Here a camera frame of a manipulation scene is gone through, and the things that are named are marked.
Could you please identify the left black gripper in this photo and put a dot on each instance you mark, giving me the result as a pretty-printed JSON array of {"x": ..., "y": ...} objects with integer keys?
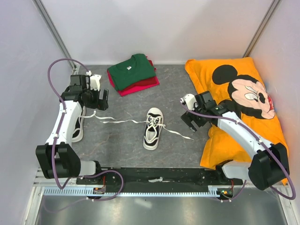
[{"x": 101, "y": 104}]

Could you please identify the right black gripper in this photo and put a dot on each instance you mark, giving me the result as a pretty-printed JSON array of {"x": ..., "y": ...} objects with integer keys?
[{"x": 187, "y": 117}]

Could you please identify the black white sneaker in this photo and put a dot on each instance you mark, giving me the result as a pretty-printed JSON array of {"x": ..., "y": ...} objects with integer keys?
[
  {"x": 78, "y": 131},
  {"x": 154, "y": 123}
]

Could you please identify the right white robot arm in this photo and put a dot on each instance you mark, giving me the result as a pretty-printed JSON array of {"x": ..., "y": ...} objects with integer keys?
[{"x": 269, "y": 161}]

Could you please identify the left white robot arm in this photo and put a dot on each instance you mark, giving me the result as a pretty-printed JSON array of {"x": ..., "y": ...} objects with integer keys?
[{"x": 56, "y": 156}]

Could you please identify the pink folded t-shirt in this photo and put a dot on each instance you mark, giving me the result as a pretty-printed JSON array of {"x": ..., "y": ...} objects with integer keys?
[{"x": 126, "y": 83}]

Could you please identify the green folded t-shirt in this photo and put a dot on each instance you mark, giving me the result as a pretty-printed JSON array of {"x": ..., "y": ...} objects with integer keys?
[{"x": 133, "y": 70}]

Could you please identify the red folded t-shirt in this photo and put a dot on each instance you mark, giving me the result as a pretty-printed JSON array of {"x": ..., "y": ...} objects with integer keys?
[{"x": 138, "y": 73}]

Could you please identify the orange Mickey Mouse pillow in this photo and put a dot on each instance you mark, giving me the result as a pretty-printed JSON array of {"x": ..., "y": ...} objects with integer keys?
[{"x": 237, "y": 82}]

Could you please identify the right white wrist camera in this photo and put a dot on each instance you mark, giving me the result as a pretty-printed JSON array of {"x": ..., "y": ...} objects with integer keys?
[{"x": 189, "y": 100}]

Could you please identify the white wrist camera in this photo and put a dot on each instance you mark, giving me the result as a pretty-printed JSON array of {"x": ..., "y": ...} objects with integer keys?
[
  {"x": 189, "y": 100},
  {"x": 94, "y": 81}
]

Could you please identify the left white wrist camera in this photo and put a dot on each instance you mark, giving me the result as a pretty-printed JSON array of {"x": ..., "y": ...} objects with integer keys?
[{"x": 94, "y": 81}]

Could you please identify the right aluminium frame post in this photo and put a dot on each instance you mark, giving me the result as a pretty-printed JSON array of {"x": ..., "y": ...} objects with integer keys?
[{"x": 262, "y": 26}]

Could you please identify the aluminium frame post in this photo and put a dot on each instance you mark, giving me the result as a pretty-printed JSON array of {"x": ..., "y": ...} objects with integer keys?
[
  {"x": 52, "y": 28},
  {"x": 262, "y": 26}
]

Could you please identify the grey slotted cable duct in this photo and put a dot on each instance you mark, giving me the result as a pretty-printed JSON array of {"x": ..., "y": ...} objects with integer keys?
[{"x": 94, "y": 192}]

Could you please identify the left aluminium frame post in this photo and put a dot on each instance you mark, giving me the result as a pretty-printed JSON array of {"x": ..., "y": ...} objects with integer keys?
[{"x": 52, "y": 28}]

